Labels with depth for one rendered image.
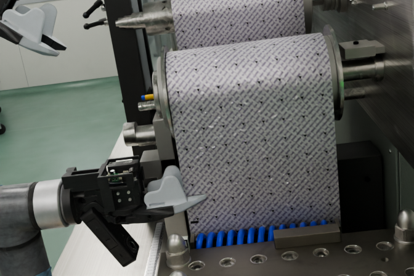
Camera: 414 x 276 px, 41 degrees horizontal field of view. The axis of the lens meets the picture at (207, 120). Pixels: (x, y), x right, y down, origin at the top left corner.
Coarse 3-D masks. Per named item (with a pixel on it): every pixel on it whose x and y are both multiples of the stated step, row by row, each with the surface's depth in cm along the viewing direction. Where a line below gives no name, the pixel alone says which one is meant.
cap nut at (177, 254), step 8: (168, 240) 79; (176, 240) 79; (168, 248) 79; (176, 248) 79; (184, 248) 80; (168, 256) 80; (176, 256) 79; (184, 256) 79; (168, 264) 80; (176, 264) 79; (184, 264) 79
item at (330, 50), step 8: (328, 40) 81; (328, 48) 80; (160, 64) 82; (160, 72) 81; (336, 72) 79; (160, 80) 81; (336, 80) 79; (160, 88) 81; (336, 88) 80; (160, 96) 81; (336, 96) 80; (160, 104) 81; (336, 104) 82; (168, 128) 84
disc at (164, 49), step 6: (162, 48) 83; (162, 54) 81; (162, 60) 80; (162, 66) 80; (162, 72) 79; (162, 78) 79; (162, 84) 79; (168, 102) 80; (168, 108) 79; (168, 114) 80; (168, 120) 80; (174, 138) 84
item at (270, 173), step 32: (224, 128) 81; (256, 128) 81; (288, 128) 81; (320, 128) 81; (192, 160) 83; (224, 160) 83; (256, 160) 83; (288, 160) 83; (320, 160) 82; (192, 192) 85; (224, 192) 85; (256, 192) 84; (288, 192) 84; (320, 192) 84; (192, 224) 86; (224, 224) 86; (256, 224) 86; (288, 224) 86
